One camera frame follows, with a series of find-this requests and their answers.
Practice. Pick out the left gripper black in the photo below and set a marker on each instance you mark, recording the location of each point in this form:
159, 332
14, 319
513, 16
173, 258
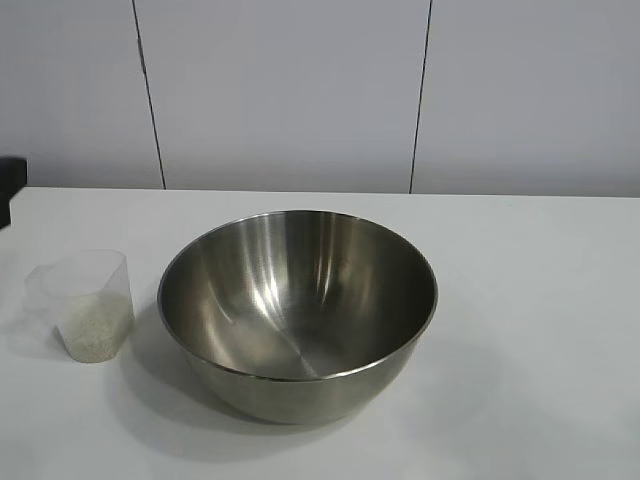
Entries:
12, 175

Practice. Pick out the translucent plastic measuring cup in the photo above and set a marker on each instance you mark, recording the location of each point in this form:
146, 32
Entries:
120, 275

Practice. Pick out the white rice grains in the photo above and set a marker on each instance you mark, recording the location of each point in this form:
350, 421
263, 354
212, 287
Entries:
95, 325

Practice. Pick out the stainless steel mixing bowl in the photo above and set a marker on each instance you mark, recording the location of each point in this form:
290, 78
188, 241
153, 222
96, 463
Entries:
300, 395

